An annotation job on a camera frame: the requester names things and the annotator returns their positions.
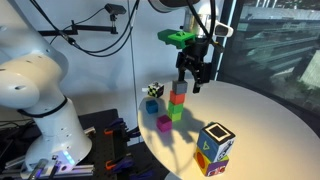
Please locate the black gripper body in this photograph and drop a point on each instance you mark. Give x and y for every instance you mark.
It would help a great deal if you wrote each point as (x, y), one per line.
(198, 53)

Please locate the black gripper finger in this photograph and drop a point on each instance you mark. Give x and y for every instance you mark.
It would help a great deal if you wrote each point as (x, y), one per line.
(181, 66)
(203, 74)

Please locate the light blue plush cube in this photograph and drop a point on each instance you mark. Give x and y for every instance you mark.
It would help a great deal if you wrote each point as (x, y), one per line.
(208, 146)

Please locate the small grey cube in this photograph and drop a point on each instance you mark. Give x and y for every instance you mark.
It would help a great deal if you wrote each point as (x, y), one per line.
(180, 87)

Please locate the small orange cube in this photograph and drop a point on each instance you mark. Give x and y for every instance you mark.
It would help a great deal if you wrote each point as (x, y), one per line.
(176, 97)

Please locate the black white patterned plush cube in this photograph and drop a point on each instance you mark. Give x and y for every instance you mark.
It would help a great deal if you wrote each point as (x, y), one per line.
(155, 90)

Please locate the small green cube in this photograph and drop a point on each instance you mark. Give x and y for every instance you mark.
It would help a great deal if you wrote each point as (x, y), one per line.
(175, 107)

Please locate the small blue cube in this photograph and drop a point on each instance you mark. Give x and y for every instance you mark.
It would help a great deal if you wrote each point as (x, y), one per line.
(152, 106)

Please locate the small lime cube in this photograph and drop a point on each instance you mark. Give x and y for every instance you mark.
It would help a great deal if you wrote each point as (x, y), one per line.
(174, 116)

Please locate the small pink cube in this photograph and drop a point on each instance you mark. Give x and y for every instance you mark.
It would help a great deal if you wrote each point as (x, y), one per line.
(164, 123)

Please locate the orange plush cube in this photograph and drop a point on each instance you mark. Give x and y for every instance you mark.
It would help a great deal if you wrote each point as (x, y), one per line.
(201, 162)

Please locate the orange purple clamp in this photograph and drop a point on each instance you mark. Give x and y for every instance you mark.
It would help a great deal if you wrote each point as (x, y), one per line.
(115, 125)
(121, 164)

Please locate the black perforated breadboard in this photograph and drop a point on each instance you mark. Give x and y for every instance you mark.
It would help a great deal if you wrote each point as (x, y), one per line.
(96, 140)

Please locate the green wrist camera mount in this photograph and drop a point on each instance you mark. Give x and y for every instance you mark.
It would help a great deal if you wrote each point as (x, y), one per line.
(180, 39)

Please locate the dark window post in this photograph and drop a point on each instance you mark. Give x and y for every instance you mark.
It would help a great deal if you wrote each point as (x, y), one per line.
(230, 50)

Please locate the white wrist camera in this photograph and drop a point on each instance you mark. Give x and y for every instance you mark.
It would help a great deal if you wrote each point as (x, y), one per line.
(224, 30)

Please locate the black camera on bracket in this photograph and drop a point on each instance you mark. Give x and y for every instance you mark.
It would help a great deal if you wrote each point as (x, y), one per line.
(115, 9)

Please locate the black camera bracket arm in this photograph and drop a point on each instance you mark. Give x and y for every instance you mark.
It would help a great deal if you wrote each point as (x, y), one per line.
(90, 28)

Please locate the aluminium rail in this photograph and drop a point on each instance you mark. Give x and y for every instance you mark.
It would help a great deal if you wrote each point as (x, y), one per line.
(80, 170)

